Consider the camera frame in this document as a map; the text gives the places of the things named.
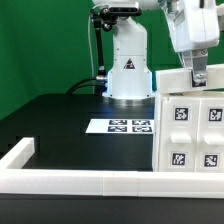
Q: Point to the white sheet with four tags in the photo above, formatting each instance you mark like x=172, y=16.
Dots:
x=120, y=126

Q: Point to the white U-shaped table fence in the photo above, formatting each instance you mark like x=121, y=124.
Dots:
x=16, y=179

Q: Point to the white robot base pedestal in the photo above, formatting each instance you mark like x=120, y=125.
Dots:
x=129, y=80

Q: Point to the black camera on mount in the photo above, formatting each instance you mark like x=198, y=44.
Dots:
x=105, y=19

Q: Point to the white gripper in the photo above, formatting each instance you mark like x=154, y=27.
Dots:
x=193, y=25

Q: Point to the white cabinet body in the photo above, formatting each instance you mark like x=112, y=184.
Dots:
x=157, y=117

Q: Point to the white box with tags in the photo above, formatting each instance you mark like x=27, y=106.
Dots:
x=180, y=80

